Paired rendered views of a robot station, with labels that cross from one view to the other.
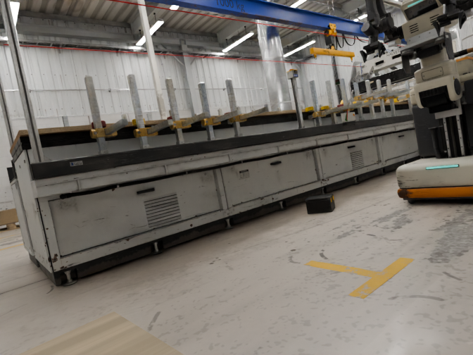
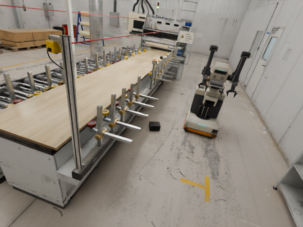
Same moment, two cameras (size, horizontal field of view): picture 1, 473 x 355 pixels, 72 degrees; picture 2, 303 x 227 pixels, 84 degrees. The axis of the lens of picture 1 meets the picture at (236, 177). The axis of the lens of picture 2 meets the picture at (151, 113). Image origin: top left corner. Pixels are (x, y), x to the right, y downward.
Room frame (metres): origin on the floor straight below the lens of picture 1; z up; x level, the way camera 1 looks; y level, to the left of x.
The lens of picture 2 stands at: (0.63, 1.17, 1.85)
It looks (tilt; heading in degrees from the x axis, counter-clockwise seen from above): 30 degrees down; 320
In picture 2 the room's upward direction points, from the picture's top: 9 degrees clockwise
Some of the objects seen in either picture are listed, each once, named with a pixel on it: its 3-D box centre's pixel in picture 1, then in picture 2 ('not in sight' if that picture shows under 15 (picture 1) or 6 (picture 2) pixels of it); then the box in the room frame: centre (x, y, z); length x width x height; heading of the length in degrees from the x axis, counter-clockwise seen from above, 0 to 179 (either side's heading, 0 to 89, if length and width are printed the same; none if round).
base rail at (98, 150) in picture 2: (331, 127); (156, 83); (3.20, -1.01, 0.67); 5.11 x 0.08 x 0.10; 128
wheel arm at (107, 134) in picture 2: (111, 129); (110, 135); (1.81, 0.63, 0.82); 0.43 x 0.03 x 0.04; 38
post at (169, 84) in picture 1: (174, 114); (122, 106); (2.16, 0.32, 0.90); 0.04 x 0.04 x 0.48; 38
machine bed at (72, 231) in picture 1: (294, 158); (131, 87); (3.63, -0.68, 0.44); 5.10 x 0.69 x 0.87; 128
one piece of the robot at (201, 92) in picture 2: (457, 110); (207, 100); (2.30, -1.62, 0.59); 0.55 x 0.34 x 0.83; 38
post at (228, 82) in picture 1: (234, 110); (137, 92); (2.47, -0.07, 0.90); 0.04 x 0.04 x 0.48; 38
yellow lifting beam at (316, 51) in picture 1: (333, 52); not in sight; (7.98, -2.86, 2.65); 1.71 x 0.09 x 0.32; 128
